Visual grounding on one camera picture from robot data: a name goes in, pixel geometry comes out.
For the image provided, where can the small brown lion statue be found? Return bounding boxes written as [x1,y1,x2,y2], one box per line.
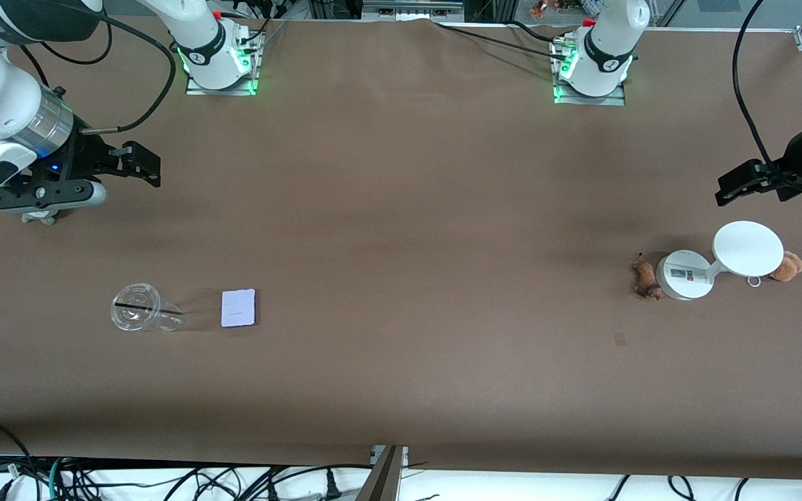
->
[631,253,665,302]

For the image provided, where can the lilac smartphone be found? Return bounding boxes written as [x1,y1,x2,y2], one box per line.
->
[220,288,258,329]

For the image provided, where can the thin black straw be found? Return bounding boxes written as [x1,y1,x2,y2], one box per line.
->
[113,301,184,315]

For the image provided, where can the clear plastic cup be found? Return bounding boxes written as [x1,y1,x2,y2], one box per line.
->
[110,282,184,333]

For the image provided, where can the colourful background toys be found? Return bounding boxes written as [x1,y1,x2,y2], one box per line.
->
[529,0,605,19]

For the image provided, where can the brown plush keychain toy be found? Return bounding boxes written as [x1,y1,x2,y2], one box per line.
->
[769,251,802,283]

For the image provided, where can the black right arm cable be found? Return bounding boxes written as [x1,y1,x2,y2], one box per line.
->
[19,0,187,135]

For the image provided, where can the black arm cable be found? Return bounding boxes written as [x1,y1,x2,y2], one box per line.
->
[19,0,187,135]
[730,0,776,176]

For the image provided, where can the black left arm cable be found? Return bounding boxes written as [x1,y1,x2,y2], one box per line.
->
[730,0,776,176]

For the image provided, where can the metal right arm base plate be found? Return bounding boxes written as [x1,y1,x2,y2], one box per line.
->
[184,19,267,97]

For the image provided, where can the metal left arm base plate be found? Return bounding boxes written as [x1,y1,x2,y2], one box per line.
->
[550,35,629,107]

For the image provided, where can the black base power cable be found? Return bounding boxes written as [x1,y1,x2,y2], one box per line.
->
[433,19,570,59]

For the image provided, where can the grey metal rail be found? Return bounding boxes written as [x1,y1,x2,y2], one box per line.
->
[361,0,466,22]

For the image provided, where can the green floor cable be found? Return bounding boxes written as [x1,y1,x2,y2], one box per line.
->
[47,456,66,501]

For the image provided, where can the metal bracket post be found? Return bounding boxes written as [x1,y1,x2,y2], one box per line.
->
[355,445,410,501]

